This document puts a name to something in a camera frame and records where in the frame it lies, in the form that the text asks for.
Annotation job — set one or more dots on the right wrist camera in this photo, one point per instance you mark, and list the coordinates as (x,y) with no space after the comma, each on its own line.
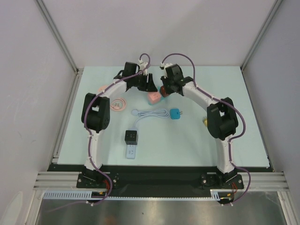
(163,67)

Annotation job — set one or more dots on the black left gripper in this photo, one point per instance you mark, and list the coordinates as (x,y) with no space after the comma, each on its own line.
(149,86)

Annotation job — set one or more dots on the light blue power strip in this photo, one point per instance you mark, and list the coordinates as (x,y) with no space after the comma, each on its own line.
(131,149)

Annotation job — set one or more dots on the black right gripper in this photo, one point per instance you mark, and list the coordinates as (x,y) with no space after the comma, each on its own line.
(168,85)

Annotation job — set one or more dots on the black cube socket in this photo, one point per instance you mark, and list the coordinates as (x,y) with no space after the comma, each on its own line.
(131,137)

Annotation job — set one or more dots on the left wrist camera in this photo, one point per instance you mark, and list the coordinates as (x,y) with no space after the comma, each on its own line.
(143,66)

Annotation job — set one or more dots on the dark red cube socket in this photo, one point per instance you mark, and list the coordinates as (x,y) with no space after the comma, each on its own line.
(163,92)

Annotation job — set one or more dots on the pink cube socket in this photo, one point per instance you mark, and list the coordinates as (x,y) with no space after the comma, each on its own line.
(154,98)

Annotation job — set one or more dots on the blue flat plug adapter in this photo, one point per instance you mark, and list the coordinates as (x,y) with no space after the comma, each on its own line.
(175,114)

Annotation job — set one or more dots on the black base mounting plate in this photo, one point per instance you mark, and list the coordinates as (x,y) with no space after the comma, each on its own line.
(160,181)

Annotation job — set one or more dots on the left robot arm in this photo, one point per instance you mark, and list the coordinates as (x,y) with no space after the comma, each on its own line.
(96,112)

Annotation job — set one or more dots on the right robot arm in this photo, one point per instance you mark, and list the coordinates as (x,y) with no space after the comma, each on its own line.
(221,117)

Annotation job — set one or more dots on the pink round power strip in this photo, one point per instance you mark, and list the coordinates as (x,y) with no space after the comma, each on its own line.
(102,88)

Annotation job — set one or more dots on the yellow small plug adapter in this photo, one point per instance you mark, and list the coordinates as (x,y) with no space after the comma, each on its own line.
(205,121)

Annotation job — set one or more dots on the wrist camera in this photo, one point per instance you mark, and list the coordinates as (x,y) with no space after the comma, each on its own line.
(143,66)
(163,67)

